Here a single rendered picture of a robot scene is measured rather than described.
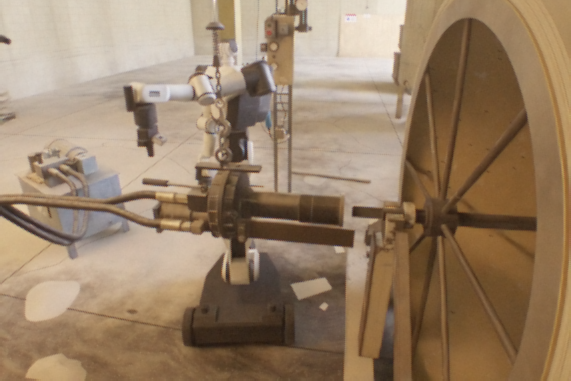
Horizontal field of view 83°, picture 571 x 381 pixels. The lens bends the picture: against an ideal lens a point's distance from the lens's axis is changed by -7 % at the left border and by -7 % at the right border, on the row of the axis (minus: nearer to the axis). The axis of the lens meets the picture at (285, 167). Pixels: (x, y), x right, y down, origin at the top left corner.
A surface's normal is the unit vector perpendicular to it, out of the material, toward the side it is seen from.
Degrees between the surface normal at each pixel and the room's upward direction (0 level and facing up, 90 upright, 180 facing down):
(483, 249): 49
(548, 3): 32
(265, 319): 45
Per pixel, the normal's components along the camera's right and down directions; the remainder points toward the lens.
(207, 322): 0.04, -0.38
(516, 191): -0.16, 0.11
